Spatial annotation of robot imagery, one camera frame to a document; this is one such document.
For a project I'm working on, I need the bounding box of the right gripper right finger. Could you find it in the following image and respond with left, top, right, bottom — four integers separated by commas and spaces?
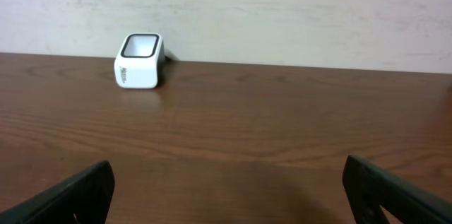
342, 155, 451, 224

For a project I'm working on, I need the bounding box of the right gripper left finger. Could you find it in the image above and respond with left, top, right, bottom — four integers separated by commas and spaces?
1, 160, 115, 224

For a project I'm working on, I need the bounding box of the white barcode scanner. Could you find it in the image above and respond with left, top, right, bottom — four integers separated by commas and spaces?
114, 33, 165, 89

